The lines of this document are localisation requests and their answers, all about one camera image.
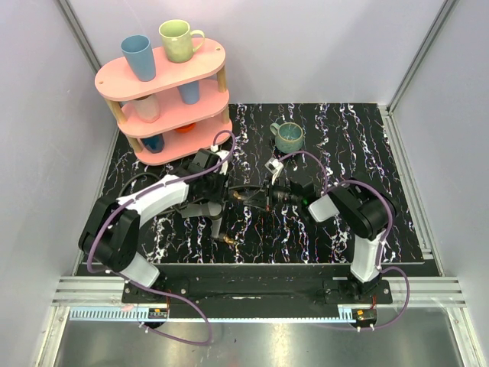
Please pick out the pale pink faceted cup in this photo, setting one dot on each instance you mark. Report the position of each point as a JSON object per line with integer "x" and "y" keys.
{"x": 147, "y": 108}

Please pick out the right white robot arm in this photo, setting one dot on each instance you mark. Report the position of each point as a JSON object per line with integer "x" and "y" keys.
{"x": 366, "y": 208}

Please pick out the orange plastic bowl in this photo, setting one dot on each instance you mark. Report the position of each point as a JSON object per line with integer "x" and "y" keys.
{"x": 186, "y": 128}

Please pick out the dark blue mug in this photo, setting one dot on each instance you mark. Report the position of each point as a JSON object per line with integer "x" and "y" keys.
{"x": 154, "y": 144}

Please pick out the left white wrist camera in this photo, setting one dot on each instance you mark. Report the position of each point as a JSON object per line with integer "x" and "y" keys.
{"x": 224, "y": 158}

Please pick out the blue cup middle shelf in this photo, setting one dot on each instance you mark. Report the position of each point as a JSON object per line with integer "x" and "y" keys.
{"x": 189, "y": 92}

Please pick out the teal glazed ceramic mug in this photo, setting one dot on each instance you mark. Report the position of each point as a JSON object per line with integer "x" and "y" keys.
{"x": 288, "y": 136}

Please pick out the pink three-tier wooden shelf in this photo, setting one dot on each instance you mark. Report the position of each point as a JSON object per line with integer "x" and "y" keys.
{"x": 118, "y": 85}

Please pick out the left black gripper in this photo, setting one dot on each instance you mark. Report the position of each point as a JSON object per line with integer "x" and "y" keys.
{"x": 215, "y": 210}

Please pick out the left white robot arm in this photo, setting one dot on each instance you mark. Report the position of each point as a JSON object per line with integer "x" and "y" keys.
{"x": 110, "y": 235}

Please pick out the black faucet fitting brass ends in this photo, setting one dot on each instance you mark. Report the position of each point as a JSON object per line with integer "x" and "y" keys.
{"x": 213, "y": 210}

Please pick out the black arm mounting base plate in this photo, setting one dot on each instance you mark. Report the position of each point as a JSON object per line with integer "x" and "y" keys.
{"x": 227, "y": 291}

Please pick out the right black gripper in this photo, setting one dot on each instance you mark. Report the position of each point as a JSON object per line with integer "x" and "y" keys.
{"x": 263, "y": 199}

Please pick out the light blue plastic cup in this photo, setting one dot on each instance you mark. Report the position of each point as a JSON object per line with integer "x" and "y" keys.
{"x": 139, "y": 55}

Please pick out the light green ceramic mug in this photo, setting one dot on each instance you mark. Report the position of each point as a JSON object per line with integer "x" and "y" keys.
{"x": 179, "y": 41}

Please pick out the aluminium frame rail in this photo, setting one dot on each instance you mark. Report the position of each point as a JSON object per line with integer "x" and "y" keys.
{"x": 107, "y": 291}

